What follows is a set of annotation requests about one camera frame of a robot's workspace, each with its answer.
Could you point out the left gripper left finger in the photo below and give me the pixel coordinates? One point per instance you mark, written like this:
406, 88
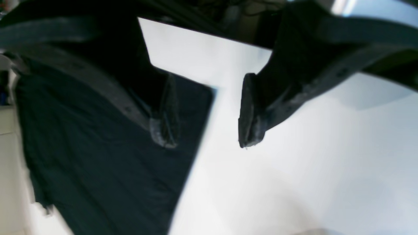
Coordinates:
113, 62

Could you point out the black T-shirt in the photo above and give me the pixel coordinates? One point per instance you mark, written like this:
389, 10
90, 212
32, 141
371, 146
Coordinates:
104, 174

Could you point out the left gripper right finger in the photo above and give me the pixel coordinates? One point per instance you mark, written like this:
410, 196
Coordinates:
316, 50

